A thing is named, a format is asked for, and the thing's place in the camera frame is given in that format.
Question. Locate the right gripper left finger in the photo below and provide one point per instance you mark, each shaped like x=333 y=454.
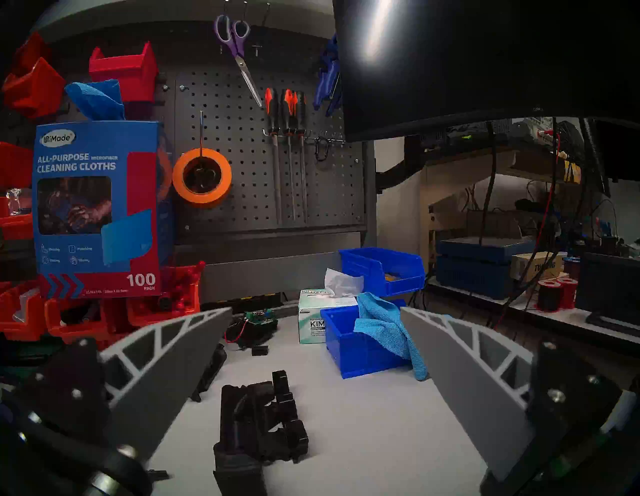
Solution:
x=160 y=370

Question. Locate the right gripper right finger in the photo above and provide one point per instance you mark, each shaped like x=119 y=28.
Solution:
x=475 y=375

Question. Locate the small black printed clip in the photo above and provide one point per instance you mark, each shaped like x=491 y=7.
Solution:
x=212 y=370

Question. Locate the black notched printed block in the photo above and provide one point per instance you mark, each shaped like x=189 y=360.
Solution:
x=250 y=430

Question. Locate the red bin with red parts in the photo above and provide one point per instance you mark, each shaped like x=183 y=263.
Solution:
x=170 y=305

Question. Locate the beige side desk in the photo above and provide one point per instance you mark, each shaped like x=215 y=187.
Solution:
x=500 y=305

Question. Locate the tiny black plastic piece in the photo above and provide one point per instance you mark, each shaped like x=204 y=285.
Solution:
x=260 y=351

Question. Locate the crumpled blue microfiber cloth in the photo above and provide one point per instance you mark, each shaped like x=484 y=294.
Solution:
x=385 y=325

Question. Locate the dark blue storage bin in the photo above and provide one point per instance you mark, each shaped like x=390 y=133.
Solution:
x=475 y=270

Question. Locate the small blue plastic bin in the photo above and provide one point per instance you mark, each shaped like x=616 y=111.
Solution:
x=355 y=355

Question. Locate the small cardboard box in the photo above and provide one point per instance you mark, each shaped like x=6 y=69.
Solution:
x=537 y=267

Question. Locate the large blue plastic bin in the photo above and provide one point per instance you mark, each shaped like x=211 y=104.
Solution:
x=395 y=270

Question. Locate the red bin with screw pack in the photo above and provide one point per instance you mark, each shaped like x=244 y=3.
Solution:
x=15 y=325

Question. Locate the Kimtech tissue box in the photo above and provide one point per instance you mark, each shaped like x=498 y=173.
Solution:
x=310 y=325

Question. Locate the orange tape spool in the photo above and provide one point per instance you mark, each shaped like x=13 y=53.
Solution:
x=181 y=180

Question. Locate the clear bag of parts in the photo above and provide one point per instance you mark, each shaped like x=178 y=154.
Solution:
x=14 y=200

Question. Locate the blue cleaning cloths box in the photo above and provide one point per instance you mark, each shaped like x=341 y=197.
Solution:
x=95 y=150

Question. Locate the small dark monitor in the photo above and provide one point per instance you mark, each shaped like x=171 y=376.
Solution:
x=620 y=150

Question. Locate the black carabiner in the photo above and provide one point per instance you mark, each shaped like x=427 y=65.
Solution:
x=321 y=149

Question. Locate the blue cloth tuft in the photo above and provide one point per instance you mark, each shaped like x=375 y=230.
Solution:
x=95 y=100

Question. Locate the orange black screwdriver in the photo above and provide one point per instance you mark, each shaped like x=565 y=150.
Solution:
x=271 y=107
x=290 y=107

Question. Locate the large black monitor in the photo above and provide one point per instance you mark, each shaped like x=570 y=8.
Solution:
x=500 y=60

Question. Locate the dark pegboard wall panel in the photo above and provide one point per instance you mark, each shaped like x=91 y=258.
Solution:
x=250 y=190

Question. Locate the red wall bin with bag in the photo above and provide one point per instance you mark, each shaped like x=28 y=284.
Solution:
x=17 y=227

